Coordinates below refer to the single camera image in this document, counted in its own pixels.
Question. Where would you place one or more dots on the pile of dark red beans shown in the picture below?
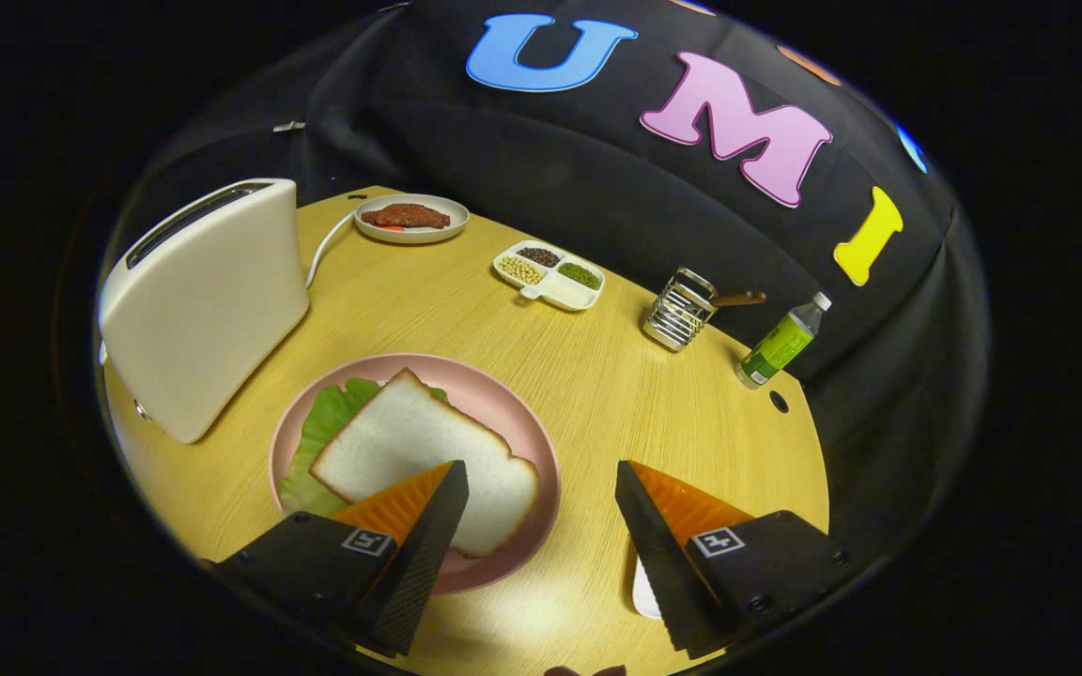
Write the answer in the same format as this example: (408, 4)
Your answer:
(538, 256)

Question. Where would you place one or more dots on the pink round plate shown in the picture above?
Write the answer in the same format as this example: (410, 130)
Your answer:
(503, 404)

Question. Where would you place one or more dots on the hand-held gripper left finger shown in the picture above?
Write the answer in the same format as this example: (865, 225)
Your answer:
(419, 573)

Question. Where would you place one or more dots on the green label drink bottle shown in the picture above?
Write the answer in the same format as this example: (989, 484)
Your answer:
(779, 345)

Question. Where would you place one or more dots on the round grey plate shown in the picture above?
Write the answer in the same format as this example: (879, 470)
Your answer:
(419, 236)

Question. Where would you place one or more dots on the silver backdrop clip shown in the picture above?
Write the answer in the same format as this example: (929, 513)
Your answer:
(288, 126)

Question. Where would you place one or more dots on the white divided dish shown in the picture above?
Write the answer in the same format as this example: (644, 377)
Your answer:
(571, 295)

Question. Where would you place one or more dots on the pile of yellow soybeans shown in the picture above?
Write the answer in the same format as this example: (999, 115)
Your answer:
(520, 270)

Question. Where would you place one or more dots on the green lettuce leaf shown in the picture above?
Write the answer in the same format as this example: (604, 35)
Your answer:
(316, 441)

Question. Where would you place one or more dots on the black backdrop cloth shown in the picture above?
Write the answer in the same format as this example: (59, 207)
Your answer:
(541, 178)

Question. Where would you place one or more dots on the brown meat slice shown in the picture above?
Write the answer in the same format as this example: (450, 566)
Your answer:
(405, 216)

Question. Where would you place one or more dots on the white leaf-shaped plate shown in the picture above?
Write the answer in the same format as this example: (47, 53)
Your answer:
(642, 587)

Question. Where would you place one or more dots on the white toaster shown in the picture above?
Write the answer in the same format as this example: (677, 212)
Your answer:
(212, 310)

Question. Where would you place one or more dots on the pile of green beans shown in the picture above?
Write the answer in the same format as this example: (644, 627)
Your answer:
(579, 275)

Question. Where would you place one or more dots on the toasted white bread slice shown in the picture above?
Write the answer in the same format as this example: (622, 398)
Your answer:
(419, 441)

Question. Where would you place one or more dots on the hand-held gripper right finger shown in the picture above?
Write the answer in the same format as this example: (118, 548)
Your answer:
(658, 573)

